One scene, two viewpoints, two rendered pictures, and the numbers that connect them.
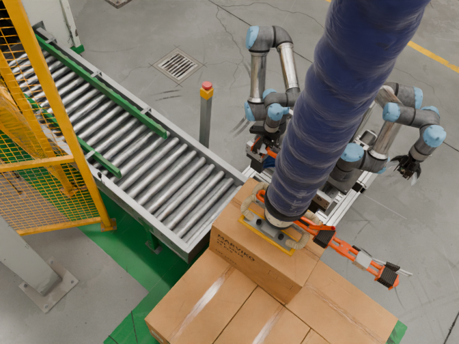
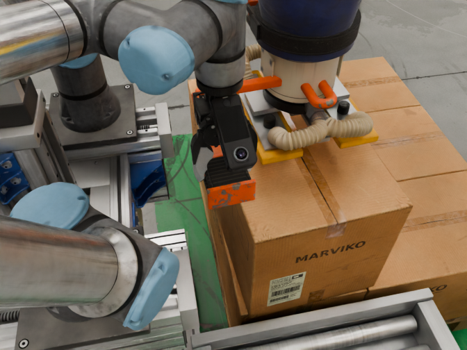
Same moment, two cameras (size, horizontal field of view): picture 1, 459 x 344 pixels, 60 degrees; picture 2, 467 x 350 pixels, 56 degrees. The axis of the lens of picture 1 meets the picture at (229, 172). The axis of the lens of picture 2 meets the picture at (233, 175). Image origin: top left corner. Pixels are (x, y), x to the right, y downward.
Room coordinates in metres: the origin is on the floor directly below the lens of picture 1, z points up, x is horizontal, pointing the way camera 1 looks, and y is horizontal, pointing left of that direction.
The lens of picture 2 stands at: (1.67, 0.24, 1.76)
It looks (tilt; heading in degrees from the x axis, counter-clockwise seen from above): 48 degrees down; 228
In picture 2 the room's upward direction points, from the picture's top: straight up
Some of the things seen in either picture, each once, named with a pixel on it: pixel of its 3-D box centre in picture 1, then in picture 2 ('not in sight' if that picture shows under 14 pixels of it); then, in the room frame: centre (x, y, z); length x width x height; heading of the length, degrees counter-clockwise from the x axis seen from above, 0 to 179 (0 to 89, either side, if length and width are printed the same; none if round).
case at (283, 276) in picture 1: (268, 240); (285, 185); (0.96, -0.30, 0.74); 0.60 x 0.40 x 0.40; 63
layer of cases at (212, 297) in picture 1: (269, 325); (323, 184); (0.55, -0.41, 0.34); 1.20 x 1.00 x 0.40; 59
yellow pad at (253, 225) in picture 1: (269, 230); (331, 94); (0.88, -0.26, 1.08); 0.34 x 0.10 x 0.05; 63
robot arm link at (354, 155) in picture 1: (350, 156); (72, 55); (1.35, -0.66, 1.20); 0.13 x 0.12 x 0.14; 85
